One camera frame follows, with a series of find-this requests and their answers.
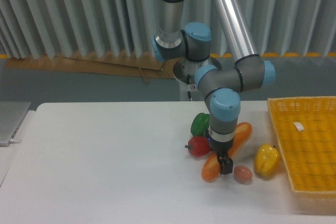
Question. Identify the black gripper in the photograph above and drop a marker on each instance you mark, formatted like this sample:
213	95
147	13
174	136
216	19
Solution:
224	162

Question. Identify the orange toy baguette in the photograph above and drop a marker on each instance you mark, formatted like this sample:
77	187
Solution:
212	167

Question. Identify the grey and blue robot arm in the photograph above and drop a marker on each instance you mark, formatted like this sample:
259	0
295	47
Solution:
220	89

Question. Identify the white label in basket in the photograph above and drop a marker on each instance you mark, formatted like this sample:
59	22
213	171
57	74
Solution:
299	126

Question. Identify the yellow woven basket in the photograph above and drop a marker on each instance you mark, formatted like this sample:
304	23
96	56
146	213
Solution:
309	155

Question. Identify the brown toy egg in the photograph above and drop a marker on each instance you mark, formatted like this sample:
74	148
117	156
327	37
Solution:
242	173

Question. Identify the red toy bell pepper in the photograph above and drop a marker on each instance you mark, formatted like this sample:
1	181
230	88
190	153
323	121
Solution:
198	146

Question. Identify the yellow toy bell pepper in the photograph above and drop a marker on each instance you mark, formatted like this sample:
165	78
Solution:
266	160

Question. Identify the green toy bell pepper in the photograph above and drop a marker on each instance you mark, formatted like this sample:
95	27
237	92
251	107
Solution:
200	124

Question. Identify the brown cardboard sheet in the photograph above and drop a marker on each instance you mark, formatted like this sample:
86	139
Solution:
144	67

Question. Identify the silver laptop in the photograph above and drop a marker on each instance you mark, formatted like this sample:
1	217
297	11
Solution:
12	115

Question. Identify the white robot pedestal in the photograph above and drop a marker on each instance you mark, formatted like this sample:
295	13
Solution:
186	87

